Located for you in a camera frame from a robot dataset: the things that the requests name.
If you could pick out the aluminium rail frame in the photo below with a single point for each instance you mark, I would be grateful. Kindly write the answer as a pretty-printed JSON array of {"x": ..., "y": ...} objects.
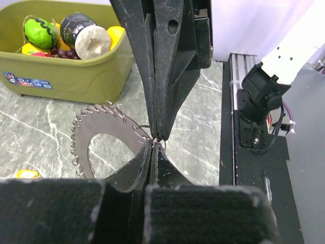
[{"x": 240, "y": 65}]

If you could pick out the red dragon fruit toy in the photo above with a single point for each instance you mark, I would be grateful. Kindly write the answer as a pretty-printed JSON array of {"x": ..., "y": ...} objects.
[{"x": 41, "y": 54}]

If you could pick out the dark grapes toy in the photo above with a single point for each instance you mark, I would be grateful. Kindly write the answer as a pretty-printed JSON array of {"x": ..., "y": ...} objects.
[{"x": 60, "y": 53}]

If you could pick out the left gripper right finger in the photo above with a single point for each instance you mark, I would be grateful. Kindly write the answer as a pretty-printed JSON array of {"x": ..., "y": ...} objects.
[{"x": 178, "y": 213}]

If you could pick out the black tin can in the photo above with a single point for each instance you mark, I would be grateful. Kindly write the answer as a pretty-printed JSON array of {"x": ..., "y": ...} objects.
[{"x": 84, "y": 36}]

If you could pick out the yellow lemon toy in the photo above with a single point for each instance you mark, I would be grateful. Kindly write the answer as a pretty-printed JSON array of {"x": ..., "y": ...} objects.
[{"x": 115, "y": 33}]

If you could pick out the yellow banana toy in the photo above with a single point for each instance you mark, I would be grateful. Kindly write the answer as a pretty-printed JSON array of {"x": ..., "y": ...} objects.
[{"x": 29, "y": 49}]

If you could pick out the olive green plastic bin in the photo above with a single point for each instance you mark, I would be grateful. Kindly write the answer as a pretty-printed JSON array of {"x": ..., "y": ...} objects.
[{"x": 89, "y": 81}]

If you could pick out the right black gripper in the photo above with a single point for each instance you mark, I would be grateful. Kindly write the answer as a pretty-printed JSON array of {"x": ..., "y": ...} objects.
[{"x": 182, "y": 45}]

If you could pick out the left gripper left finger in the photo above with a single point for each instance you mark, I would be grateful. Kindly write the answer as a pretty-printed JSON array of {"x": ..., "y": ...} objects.
[{"x": 77, "y": 210}]

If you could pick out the green watermelon toy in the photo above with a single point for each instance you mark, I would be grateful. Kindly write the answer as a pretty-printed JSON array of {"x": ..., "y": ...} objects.
[{"x": 40, "y": 33}]

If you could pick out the black mounting base plate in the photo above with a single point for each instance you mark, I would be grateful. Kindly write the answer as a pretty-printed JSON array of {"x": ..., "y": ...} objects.
[{"x": 252, "y": 155}]

